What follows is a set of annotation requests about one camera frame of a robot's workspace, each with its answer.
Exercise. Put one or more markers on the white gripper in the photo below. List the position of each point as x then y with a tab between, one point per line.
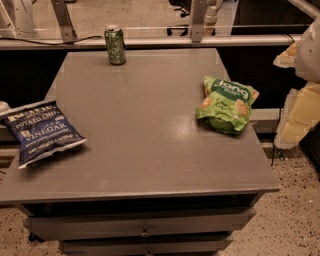
309	56

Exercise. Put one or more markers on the blue potato chip bag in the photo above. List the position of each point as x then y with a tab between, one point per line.
41	129

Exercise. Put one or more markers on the green rice cracker bag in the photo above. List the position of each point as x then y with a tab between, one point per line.
227	105

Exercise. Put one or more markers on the upper grey drawer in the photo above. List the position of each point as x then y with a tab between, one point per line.
140	224

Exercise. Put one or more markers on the grey drawer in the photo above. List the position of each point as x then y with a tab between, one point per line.
147	246
140	224

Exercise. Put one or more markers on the grey drawer cabinet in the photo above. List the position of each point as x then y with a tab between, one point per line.
145	150

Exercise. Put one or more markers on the green soda can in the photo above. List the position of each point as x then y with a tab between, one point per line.
115	45

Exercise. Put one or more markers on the lower grey drawer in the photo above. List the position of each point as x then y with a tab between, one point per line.
147	246

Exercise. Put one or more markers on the metal railing frame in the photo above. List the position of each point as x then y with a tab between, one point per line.
54	24

